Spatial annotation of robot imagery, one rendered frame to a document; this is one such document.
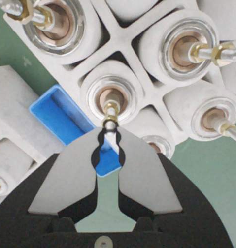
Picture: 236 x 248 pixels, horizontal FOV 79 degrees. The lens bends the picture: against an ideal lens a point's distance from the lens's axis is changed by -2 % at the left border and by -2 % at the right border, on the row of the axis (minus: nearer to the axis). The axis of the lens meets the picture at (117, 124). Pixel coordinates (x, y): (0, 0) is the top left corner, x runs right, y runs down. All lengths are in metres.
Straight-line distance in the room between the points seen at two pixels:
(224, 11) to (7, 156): 0.46
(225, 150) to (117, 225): 0.69
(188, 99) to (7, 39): 0.48
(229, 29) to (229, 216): 1.04
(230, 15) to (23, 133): 0.43
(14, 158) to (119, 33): 0.33
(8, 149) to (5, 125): 0.06
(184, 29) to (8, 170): 0.39
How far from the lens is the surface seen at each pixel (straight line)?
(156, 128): 0.26
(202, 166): 0.75
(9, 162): 0.39
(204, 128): 0.28
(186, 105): 0.26
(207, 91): 0.26
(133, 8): 0.24
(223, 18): 0.28
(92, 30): 0.21
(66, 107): 0.51
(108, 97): 0.20
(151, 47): 0.22
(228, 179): 0.89
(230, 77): 0.34
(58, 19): 0.20
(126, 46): 0.28
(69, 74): 0.29
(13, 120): 0.41
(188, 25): 0.22
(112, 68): 0.21
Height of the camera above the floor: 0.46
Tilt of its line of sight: 62 degrees down
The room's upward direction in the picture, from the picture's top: 177 degrees clockwise
